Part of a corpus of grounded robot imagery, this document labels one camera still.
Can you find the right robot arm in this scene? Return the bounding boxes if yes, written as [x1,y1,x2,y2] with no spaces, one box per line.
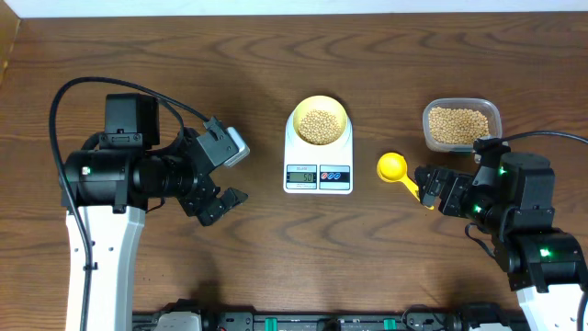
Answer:
[414,146,587,330]

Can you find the yellow measuring scoop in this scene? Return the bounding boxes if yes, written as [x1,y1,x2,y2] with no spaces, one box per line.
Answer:
[376,153,420,201]

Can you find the white digital kitchen scale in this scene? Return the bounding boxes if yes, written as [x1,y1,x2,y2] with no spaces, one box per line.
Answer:
[283,111,354,194]

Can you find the soybeans in yellow bowl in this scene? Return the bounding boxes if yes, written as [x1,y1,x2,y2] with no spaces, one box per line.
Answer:
[299,109,344,145]

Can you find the clear plastic container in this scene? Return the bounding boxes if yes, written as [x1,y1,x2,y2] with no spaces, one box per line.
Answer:
[423,97,503,154]

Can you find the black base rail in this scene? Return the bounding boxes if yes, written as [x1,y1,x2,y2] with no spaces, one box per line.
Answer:
[130,299,530,331]

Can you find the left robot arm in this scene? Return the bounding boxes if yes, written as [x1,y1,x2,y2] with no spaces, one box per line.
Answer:
[62,94,249,330]

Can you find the yellow plastic bowl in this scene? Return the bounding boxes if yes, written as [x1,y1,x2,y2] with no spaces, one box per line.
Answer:
[293,96,348,145]

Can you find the pile of soybeans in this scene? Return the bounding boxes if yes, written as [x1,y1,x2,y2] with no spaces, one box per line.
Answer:
[428,107,490,144]

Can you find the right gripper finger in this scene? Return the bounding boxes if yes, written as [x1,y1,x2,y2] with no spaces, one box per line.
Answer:
[414,165,444,184]
[420,169,455,208]

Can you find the left black cable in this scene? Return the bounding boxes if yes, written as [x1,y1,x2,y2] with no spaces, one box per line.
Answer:
[48,75,212,331]

